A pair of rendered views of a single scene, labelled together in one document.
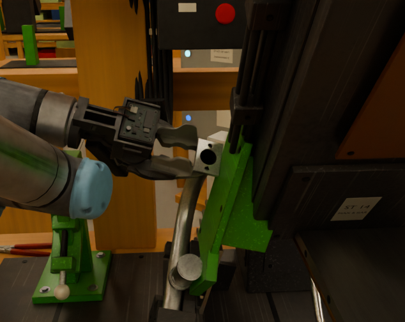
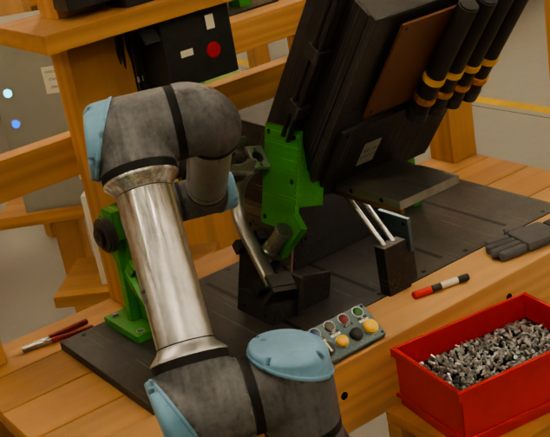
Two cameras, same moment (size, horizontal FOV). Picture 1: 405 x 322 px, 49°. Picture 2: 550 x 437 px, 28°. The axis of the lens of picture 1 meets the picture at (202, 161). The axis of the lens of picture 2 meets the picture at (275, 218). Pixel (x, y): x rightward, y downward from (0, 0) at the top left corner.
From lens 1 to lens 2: 1.63 m
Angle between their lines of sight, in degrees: 26
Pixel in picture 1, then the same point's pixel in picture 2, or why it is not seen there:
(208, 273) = (300, 225)
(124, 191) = not seen: hidden behind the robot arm
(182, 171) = (248, 171)
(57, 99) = not seen: hidden behind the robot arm
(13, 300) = (118, 350)
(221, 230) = (297, 195)
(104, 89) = not seen: hidden behind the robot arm
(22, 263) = (84, 335)
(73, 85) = (61, 152)
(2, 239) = (22, 342)
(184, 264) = (280, 229)
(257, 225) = (314, 186)
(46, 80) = (36, 155)
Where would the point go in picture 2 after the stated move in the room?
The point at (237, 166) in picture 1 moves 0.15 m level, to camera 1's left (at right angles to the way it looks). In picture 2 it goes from (297, 147) to (232, 171)
